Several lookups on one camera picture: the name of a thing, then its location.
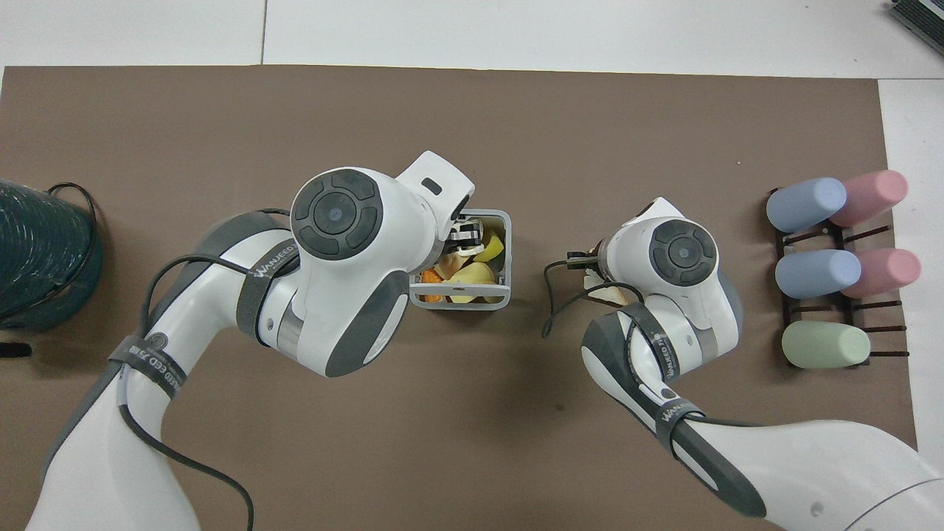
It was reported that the black cable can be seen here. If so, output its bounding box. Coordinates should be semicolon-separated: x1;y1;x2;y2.
542;252;650;340
118;209;296;531

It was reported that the cream trash scrap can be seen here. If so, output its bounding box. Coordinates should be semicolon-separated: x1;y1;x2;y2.
583;268;629;305

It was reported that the pale yellow fruit peel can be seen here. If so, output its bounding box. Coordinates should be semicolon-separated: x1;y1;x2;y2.
445;262;497;305

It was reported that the green cup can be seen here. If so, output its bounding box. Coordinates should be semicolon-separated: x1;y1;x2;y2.
781;320;872;369

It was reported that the small grey basket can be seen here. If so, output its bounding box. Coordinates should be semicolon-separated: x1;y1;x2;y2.
409;209;513;311

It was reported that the dark brown cup rack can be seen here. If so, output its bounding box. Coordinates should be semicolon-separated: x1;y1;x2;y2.
767;187;910;367

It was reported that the blue cup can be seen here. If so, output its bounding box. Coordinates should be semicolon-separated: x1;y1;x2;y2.
774;249;863;300
766;177;848;234

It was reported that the dark ribbed object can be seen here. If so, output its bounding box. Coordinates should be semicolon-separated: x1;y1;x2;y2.
888;0;944;38

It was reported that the pink cup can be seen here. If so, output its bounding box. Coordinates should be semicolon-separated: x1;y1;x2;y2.
829;170;909;229
841;248;923;300

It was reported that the dark green coiled hose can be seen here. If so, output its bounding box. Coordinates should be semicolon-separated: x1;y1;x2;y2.
0;179;105;332

